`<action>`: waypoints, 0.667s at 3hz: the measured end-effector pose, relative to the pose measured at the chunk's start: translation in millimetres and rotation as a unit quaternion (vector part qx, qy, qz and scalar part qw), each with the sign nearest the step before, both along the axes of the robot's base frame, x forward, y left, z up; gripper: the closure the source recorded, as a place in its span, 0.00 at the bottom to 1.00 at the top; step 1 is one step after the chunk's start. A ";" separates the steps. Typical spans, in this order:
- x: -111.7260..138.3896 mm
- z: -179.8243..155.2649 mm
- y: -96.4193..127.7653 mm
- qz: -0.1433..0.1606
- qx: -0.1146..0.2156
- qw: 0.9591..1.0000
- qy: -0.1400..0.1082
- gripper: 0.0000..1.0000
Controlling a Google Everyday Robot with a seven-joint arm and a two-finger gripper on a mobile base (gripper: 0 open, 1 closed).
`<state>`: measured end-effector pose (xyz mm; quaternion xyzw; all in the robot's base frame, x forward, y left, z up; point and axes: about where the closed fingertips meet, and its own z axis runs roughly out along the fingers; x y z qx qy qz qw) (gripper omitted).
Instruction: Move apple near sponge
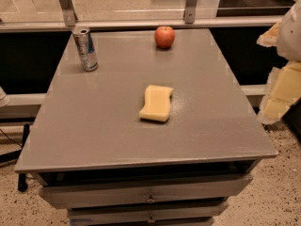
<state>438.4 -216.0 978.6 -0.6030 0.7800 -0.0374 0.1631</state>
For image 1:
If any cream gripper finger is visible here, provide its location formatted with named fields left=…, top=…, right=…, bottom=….
left=257, top=22, right=280, bottom=47
left=258, top=61, right=301, bottom=124

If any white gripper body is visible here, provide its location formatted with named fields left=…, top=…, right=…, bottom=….
left=277, top=1, right=301, bottom=61

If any red apple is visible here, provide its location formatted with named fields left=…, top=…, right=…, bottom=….
left=154, top=26, right=175, bottom=49

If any yellow sponge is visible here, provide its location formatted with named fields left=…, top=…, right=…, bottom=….
left=139, top=85, right=173, bottom=122

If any upper grey drawer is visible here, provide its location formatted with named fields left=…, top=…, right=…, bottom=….
left=39, top=173, right=252, bottom=209

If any grey drawer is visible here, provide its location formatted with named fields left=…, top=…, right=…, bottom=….
left=39, top=173, right=252, bottom=209
left=68, top=201, right=228, bottom=226

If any silver blue drink can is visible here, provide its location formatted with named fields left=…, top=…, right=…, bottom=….
left=71, top=26, right=98, bottom=72

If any grey drawer cabinet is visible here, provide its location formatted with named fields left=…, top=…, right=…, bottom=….
left=15, top=29, right=276, bottom=226

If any lower grey drawer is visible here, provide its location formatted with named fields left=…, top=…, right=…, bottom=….
left=68, top=201, right=228, bottom=226

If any black stand leg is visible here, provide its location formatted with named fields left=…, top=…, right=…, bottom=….
left=0, top=123, right=31, bottom=193

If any metal horizontal rail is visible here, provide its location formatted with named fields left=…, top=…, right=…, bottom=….
left=0, top=15, right=283, bottom=33

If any right metal railing post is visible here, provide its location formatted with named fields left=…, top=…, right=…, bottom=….
left=183, top=0, right=198, bottom=24

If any metal railing post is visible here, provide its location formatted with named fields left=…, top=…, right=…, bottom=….
left=183, top=0, right=198, bottom=24
left=58, top=0, right=77, bottom=27

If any left metal railing post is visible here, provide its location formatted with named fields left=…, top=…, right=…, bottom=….
left=58, top=0, right=77, bottom=27

